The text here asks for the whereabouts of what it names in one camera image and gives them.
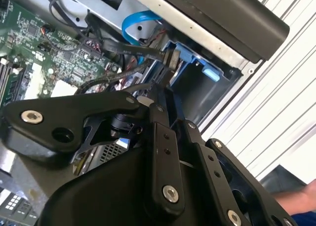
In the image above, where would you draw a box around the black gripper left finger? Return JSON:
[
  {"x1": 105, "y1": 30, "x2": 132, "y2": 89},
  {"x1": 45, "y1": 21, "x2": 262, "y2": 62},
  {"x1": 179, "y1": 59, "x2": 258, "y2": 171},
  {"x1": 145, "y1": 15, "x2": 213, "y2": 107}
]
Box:
[{"x1": 1, "y1": 81, "x2": 186, "y2": 217}]

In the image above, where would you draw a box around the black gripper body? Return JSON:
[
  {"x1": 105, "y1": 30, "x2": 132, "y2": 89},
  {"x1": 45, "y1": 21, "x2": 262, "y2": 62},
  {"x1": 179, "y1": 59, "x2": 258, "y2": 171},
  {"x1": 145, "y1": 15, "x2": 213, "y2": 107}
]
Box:
[{"x1": 37, "y1": 146, "x2": 220, "y2": 226}]

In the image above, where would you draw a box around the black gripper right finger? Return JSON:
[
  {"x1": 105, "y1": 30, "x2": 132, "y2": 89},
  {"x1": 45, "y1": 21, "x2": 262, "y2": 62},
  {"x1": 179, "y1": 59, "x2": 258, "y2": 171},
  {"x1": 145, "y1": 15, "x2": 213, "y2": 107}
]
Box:
[{"x1": 161, "y1": 71, "x2": 298, "y2": 226}]

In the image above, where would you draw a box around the black sleeved disk wire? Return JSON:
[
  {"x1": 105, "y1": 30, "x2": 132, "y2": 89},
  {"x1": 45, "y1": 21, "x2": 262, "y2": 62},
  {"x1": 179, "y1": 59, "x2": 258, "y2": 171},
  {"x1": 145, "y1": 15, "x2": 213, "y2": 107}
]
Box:
[{"x1": 74, "y1": 62, "x2": 153, "y2": 96}]

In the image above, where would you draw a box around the hard disk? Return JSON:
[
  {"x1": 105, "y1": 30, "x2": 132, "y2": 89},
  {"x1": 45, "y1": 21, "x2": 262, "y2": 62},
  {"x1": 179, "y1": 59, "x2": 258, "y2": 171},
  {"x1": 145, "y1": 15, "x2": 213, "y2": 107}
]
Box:
[{"x1": 167, "y1": 42, "x2": 224, "y2": 83}]

